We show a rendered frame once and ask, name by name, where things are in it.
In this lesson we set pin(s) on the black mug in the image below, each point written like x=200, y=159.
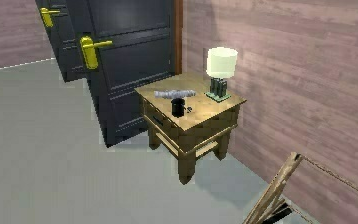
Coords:
x=178, y=107

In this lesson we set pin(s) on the small black round object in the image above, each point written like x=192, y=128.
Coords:
x=189, y=108

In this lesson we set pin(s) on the wooden bedside table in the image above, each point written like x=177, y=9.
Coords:
x=190, y=123

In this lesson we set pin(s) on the white shade table lamp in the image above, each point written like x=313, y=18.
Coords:
x=221, y=66

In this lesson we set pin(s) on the dark blue room door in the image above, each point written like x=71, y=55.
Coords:
x=62, y=40
x=133, y=66

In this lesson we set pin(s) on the brown wooden door frame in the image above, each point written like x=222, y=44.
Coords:
x=178, y=36

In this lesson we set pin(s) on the light wooden frame furniture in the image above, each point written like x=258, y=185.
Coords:
x=273, y=196

